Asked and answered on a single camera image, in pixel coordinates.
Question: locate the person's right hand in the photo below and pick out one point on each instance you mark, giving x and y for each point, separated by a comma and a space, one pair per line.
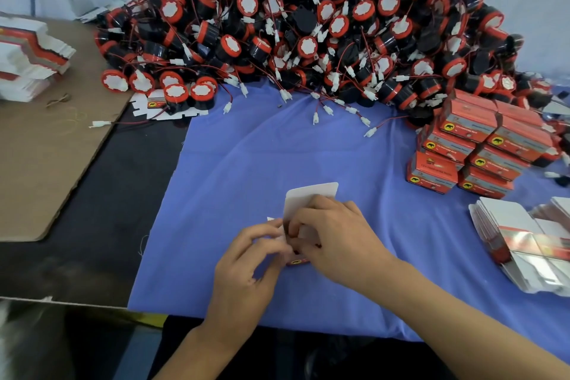
343, 242

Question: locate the person's left hand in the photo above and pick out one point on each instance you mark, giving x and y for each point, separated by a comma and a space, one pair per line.
245, 273

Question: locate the stack of paper boxes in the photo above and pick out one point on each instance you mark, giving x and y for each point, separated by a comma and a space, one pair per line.
31, 55
525, 242

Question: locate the pile of black red buzzers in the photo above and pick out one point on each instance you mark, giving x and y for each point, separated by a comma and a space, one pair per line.
303, 28

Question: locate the person's left forearm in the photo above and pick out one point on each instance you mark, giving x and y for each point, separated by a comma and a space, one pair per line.
200, 353

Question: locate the person's right forearm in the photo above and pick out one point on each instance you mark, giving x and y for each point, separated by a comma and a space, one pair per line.
472, 331

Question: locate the blue cloth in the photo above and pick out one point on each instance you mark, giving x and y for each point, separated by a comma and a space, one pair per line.
231, 179

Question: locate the brown cardboard sheet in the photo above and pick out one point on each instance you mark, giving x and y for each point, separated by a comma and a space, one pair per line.
44, 161

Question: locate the rubber band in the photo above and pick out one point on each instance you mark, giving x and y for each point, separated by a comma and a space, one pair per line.
58, 100

